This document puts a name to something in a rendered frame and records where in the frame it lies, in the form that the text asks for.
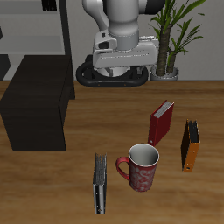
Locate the white shelf unit dark frame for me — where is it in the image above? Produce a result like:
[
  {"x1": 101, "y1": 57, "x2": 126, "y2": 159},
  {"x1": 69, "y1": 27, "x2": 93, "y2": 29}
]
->
[{"x1": 0, "y1": 0, "x2": 76, "y2": 101}]

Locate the red patterned mug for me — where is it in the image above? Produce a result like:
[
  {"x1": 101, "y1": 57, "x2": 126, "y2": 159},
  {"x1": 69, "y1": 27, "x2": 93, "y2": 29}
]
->
[{"x1": 115, "y1": 143, "x2": 161, "y2": 193}]

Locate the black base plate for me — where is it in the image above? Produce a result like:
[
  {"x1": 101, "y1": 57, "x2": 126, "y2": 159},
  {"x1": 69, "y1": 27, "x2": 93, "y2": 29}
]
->
[{"x1": 75, "y1": 54, "x2": 150, "y2": 88}]

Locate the pot plant in white pot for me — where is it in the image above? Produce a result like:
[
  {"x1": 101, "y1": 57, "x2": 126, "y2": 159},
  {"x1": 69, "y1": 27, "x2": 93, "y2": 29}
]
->
[{"x1": 148, "y1": 0, "x2": 207, "y2": 82}]

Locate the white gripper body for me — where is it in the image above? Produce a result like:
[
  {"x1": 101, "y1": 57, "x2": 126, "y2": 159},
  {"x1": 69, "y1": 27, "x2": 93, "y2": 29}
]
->
[{"x1": 92, "y1": 35, "x2": 161, "y2": 70}]

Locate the black and grey book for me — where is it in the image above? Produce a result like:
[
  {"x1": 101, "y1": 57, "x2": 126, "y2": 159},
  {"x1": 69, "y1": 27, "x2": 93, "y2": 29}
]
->
[{"x1": 92, "y1": 151, "x2": 108, "y2": 215}]

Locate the orange and black book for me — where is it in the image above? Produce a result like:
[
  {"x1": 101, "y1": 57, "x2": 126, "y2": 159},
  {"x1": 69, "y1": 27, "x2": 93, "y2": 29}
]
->
[{"x1": 180, "y1": 118, "x2": 201, "y2": 174}]

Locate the dark brown desk caddy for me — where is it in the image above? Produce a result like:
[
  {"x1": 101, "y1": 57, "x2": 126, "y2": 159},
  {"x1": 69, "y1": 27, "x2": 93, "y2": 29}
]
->
[{"x1": 0, "y1": 54, "x2": 74, "y2": 152}]

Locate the red book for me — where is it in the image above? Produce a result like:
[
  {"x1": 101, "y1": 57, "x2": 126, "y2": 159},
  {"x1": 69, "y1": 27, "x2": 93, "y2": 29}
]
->
[{"x1": 147, "y1": 99, "x2": 176, "y2": 148}]

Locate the black book on shelf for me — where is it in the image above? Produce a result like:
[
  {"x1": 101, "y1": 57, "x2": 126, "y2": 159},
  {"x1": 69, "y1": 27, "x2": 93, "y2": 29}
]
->
[
  {"x1": 41, "y1": 0, "x2": 50, "y2": 12},
  {"x1": 49, "y1": 0, "x2": 58, "y2": 12}
]

